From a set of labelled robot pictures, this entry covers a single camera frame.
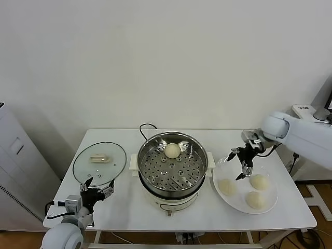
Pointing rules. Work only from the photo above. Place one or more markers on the white floor cabinet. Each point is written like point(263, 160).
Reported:
point(15, 166)

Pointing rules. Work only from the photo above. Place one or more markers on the white round plate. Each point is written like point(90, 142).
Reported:
point(238, 202)

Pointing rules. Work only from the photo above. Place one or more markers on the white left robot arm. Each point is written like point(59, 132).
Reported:
point(64, 233)

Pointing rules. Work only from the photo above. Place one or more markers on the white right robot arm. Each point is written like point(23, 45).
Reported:
point(306, 137)

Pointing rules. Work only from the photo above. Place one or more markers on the cream electric cooker base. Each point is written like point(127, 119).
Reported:
point(179, 205)

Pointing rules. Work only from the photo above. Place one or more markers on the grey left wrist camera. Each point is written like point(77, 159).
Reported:
point(72, 203)

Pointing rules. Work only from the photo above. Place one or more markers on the stainless steel steamer basket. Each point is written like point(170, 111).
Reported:
point(147, 155)

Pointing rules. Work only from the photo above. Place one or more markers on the white power strip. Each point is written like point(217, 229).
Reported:
point(185, 237)

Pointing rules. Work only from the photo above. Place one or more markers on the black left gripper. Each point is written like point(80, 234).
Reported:
point(90, 197)

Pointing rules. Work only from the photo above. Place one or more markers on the white table frame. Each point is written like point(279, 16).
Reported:
point(145, 246)

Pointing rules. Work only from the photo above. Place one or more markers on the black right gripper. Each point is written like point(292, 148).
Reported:
point(247, 155)

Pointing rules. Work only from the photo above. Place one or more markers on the grey round desk object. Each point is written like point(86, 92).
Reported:
point(321, 114)

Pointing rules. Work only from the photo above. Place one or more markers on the white side desk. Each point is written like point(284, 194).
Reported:
point(315, 199)

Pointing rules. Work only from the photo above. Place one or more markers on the dark laptop screen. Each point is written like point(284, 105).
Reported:
point(330, 102)

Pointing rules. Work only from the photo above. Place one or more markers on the white steamed baozi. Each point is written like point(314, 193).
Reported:
point(255, 200)
point(259, 181)
point(172, 151)
point(227, 186)

